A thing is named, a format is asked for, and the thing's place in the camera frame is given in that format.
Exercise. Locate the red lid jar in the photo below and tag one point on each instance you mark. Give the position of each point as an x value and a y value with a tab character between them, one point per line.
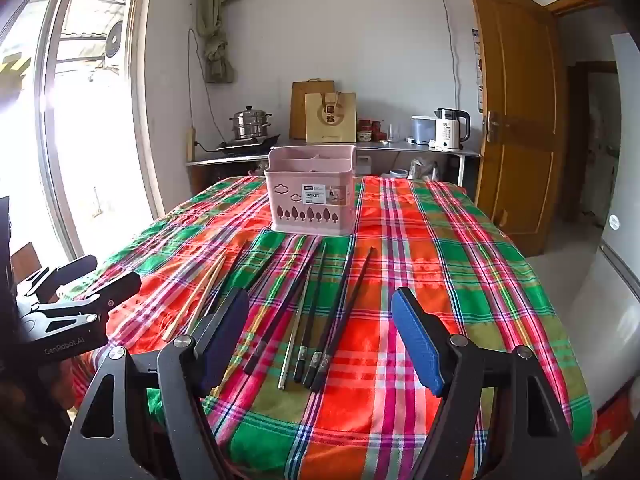
364	132

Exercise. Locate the wall calendar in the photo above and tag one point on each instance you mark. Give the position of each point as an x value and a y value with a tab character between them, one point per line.
477	70

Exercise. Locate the outdoor air conditioner unit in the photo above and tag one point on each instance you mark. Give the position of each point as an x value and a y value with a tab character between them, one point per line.
114	42

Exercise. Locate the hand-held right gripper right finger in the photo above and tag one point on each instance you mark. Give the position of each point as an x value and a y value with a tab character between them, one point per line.
417	340

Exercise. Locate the low white counter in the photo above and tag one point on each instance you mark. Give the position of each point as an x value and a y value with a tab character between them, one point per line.
220	161

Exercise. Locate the black induction cooker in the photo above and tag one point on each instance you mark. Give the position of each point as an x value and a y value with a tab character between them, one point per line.
247	146

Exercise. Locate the crumpled plastic bag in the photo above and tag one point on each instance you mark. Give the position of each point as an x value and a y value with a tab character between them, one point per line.
425	169

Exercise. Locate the beige power strip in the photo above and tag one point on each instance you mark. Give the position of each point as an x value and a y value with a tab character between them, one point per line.
191	145

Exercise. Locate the silver metal chopstick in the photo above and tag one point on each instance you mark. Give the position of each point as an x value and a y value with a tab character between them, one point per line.
296	327

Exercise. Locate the steel steamer pot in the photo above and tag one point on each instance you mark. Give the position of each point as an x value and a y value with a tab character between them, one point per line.
250	125

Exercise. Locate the beige tied curtain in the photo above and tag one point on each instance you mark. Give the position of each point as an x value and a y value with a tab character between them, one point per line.
215	35

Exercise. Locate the small red jar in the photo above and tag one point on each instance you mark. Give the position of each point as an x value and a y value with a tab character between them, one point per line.
376	130

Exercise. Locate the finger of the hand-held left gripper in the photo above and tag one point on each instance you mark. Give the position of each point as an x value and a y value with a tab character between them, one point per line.
55	277
105	292

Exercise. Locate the wooden cutting board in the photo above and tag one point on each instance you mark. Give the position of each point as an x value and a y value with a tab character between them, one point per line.
297	110

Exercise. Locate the white electric kettle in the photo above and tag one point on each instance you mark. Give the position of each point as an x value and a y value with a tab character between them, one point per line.
447	132

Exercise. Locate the metal shelf table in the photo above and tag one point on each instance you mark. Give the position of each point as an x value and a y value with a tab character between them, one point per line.
400	146

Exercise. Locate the pink plastic utensil basket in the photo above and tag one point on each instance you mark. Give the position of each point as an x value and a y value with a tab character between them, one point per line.
312	210

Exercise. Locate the white plastic jug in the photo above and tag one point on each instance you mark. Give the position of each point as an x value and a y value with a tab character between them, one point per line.
366	166

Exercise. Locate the clear drinking glass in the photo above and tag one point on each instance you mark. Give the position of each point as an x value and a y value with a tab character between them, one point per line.
391	134

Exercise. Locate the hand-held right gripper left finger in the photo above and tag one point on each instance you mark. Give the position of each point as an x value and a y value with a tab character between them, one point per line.
225	340

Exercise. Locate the wooden door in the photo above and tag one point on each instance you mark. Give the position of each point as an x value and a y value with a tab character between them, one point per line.
515	110

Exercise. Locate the clear water pitcher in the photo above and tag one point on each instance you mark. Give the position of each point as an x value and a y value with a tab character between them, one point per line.
422	130

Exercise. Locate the tan paper bag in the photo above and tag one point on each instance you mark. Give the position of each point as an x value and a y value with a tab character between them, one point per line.
330	117

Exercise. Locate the light wooden chopstick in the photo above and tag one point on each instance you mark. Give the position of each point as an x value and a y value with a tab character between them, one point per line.
195	298
205	298

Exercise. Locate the plaid tablecloth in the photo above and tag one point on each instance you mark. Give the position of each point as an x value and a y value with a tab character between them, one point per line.
425	270

